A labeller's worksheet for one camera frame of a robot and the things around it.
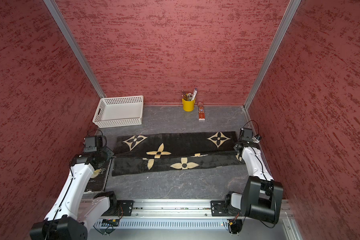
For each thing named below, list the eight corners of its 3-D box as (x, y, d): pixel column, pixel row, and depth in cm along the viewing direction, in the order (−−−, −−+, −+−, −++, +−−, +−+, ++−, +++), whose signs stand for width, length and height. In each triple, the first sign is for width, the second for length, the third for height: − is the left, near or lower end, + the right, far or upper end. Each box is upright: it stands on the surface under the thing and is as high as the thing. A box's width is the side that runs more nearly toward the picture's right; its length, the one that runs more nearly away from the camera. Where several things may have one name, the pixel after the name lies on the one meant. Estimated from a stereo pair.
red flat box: (198, 120, 114) (199, 118, 112) (197, 104, 126) (197, 102, 124) (205, 120, 114) (205, 119, 112) (203, 104, 126) (203, 102, 124)
